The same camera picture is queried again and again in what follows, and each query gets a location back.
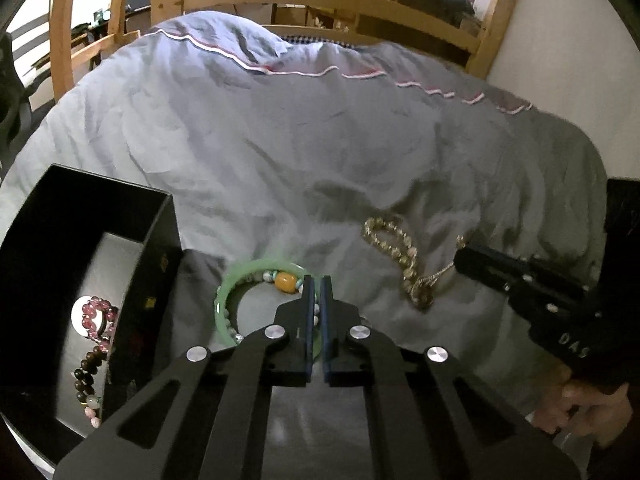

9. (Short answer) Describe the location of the person's right hand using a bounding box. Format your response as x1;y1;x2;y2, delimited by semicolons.
533;366;635;450

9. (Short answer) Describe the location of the pink bead bracelet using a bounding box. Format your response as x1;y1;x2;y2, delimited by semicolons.
73;297;120;354

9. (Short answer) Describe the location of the bead bracelet with amber bead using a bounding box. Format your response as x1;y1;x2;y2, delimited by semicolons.
224;269;322;342

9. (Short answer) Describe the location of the green jade bangle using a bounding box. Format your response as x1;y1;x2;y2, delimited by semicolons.
214;259;312;347

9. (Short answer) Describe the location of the grey blanket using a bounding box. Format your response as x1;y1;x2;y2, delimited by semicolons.
0;10;610;413

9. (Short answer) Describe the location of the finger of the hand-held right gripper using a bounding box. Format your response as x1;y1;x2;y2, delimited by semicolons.
453;243;532;307

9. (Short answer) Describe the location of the thin gold chain necklace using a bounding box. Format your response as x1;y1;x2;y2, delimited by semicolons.
419;234;470;287

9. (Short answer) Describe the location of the wooden bed frame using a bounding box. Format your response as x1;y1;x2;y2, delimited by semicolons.
49;0;527;102

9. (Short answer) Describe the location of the black jewelry box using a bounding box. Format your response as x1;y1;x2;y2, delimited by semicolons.
0;163;182;443

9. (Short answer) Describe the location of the gold bead bracelet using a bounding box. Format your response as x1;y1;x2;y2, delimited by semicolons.
362;216;436;309

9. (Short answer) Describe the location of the black office chair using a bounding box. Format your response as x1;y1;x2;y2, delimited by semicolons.
0;34;32;171

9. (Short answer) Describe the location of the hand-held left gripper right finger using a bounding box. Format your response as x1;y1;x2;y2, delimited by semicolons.
321;275;582;480

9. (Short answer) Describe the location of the dark brown bead bracelet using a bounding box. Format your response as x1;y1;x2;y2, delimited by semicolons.
73;347;110;430

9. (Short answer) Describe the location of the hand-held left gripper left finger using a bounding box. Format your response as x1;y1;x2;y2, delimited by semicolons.
52;275;317;480

